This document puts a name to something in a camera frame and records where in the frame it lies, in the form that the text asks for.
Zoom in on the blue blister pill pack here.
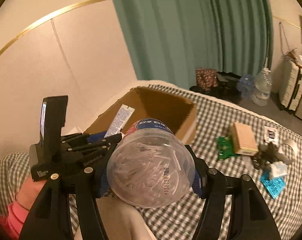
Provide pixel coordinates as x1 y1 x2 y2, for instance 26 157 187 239
260 171 286 199

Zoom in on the white ring hoop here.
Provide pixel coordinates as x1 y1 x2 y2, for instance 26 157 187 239
277 139 299 165

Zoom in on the clear jar blue red label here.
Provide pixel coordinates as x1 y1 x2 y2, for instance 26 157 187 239
106 118 195 208

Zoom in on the pink sleeve forearm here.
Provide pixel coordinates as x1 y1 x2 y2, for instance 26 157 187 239
0 201 29 239

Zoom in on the left hand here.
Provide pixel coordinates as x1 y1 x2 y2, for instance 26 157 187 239
15 176 46 210

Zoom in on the beige rectangular paper box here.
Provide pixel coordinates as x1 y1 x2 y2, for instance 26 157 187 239
231 122 258 157

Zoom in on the green snack packet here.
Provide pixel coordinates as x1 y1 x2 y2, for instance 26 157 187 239
217 137 238 160

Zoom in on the white tube in box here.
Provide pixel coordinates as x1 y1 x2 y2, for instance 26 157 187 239
104 104 135 138

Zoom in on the white card black print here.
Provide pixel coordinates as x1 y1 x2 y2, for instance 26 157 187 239
264 126 279 146

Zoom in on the brown cardboard box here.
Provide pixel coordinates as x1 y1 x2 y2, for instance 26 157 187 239
85 87 197 144

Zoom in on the large clear water bottle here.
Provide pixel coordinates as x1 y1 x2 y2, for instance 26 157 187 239
251 68 272 106

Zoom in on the black clothes pile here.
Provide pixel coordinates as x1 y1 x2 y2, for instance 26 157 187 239
190 71 242 104

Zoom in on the blue plastic bottles pack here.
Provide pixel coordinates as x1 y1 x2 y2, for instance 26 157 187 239
237 74 254 99

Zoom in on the white suitcase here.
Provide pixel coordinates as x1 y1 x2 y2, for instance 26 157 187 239
278 60 302 112

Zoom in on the patterned brown bag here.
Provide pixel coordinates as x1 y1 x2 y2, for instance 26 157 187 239
195 68 218 91

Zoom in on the green curtain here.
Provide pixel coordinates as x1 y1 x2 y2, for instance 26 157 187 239
113 0 274 89

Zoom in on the dark bead bracelet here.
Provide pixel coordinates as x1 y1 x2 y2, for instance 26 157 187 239
252 142 279 170

